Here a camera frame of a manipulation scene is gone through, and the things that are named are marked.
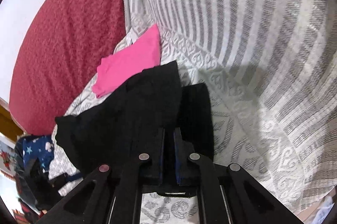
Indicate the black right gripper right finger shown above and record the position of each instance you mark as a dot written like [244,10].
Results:
[225,194]

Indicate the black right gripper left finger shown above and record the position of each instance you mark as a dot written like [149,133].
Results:
[107,197]

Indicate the black pants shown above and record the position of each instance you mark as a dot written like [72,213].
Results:
[128,121]

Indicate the blue star patterned cloth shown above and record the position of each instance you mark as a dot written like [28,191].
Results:
[31,147]

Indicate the folded pink garment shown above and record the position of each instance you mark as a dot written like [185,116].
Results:
[120,66]

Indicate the red textured blanket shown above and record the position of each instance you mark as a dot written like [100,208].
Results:
[60,54]

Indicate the wooden bed frame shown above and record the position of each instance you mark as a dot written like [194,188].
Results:
[8,126]

